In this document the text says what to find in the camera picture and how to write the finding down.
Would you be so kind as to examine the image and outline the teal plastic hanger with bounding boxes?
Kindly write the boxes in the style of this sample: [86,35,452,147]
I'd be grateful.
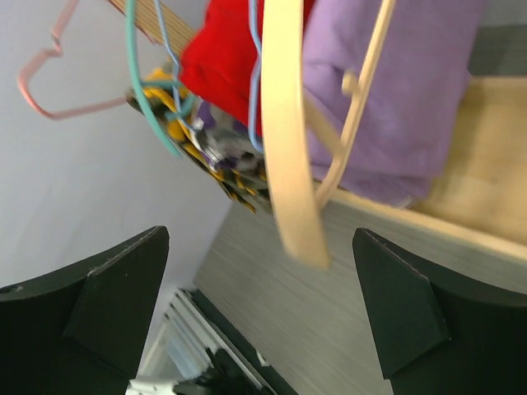
[124,1,180,157]

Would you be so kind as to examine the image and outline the camouflage garment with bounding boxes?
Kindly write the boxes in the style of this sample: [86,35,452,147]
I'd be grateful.
[143,63,272,212]

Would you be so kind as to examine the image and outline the pink wire hanger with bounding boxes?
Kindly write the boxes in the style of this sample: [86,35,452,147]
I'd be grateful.
[16,1,126,121]

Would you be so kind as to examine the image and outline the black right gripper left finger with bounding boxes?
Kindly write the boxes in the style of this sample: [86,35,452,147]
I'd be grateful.
[1,226,170,395]

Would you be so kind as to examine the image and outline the red garment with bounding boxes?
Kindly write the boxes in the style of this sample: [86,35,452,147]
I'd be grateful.
[179,1,315,146]

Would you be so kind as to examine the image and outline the light blue wire hanger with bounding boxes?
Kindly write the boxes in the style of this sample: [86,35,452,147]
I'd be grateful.
[248,0,264,153]

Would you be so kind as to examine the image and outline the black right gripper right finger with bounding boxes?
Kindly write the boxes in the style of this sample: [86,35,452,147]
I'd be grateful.
[352,228,526,395]

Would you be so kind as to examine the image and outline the wooden clothes rack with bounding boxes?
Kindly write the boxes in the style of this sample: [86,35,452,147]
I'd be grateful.
[106,0,527,263]

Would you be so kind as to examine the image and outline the beige wooden hanger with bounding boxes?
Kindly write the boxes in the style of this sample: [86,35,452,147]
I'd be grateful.
[259,0,399,271]

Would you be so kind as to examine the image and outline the patterned purple garment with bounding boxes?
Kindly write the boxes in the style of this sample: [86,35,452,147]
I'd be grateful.
[190,100,264,171]

